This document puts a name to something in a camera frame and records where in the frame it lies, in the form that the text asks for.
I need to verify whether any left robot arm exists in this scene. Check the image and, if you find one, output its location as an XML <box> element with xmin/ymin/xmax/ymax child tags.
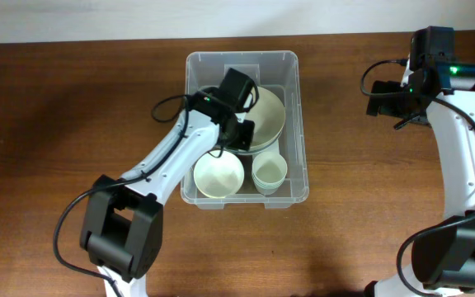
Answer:
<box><xmin>80</xmin><ymin>68</ymin><xmax>259</xmax><ymax>296</ymax></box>

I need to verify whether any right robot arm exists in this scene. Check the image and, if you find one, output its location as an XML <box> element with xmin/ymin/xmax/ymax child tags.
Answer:
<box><xmin>364</xmin><ymin>26</ymin><xmax>475</xmax><ymax>296</ymax></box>

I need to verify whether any white cup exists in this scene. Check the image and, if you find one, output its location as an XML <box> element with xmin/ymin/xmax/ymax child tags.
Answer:
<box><xmin>252</xmin><ymin>152</ymin><xmax>288</xmax><ymax>186</ymax></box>

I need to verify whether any grey cup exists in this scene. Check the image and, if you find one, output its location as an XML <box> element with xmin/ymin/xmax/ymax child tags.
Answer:
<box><xmin>257</xmin><ymin>187</ymin><xmax>278</xmax><ymax>196</ymax></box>

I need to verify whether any white bowl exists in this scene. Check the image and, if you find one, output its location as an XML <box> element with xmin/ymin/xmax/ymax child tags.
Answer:
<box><xmin>193</xmin><ymin>152</ymin><xmax>245</xmax><ymax>199</ymax></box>

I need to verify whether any mint green cup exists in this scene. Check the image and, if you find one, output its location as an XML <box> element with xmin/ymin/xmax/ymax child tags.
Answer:
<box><xmin>253</xmin><ymin>179</ymin><xmax>285</xmax><ymax>193</ymax></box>

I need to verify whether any beige plate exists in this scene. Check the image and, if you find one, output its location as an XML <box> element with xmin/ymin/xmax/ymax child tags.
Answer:
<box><xmin>220</xmin><ymin>85</ymin><xmax>287</xmax><ymax>150</ymax></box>

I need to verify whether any clear plastic storage bin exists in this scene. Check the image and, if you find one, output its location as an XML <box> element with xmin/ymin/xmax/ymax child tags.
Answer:
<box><xmin>181</xmin><ymin>50</ymin><xmax>309</xmax><ymax>210</ymax></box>

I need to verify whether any dark blue plate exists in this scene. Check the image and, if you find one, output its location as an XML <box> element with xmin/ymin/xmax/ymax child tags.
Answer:
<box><xmin>216</xmin><ymin>120</ymin><xmax>285</xmax><ymax>154</ymax></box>

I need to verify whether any white label in bin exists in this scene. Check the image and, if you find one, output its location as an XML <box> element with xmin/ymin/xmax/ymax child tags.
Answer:
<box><xmin>252</xmin><ymin>139</ymin><xmax>280</xmax><ymax>155</ymax></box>

